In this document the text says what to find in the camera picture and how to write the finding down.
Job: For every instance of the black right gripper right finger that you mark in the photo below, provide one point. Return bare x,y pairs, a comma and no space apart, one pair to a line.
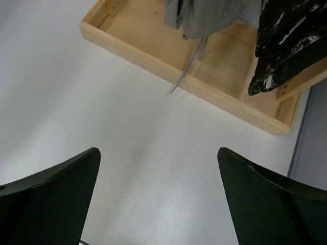
268,208

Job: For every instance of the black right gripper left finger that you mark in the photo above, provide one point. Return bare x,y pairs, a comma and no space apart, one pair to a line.
51,206

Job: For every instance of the black white patterned trousers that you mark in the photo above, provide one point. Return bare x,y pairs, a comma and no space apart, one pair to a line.
291,38

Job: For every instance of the grey trousers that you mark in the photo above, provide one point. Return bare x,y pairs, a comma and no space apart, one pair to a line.
198,19

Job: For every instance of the wooden clothes rack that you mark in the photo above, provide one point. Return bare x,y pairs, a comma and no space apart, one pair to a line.
135,31

